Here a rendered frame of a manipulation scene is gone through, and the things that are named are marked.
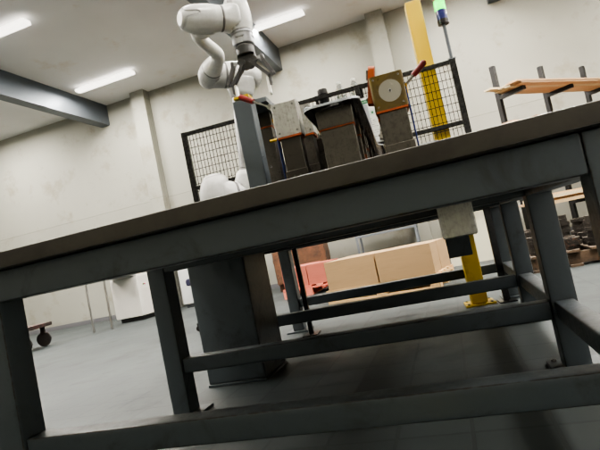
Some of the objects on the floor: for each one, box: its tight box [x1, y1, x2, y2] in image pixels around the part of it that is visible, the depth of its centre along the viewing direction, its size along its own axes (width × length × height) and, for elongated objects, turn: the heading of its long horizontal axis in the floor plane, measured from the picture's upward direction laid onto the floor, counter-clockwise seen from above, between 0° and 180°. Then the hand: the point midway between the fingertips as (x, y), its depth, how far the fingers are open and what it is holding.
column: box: [188, 253, 288, 388], centre depth 254 cm, size 31×31×66 cm
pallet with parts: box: [524, 214, 599, 274], centre depth 446 cm, size 78×112×40 cm
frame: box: [0, 127, 600, 450], centre depth 226 cm, size 256×161×66 cm, turn 88°
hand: (254, 95), depth 200 cm, fingers open, 13 cm apart
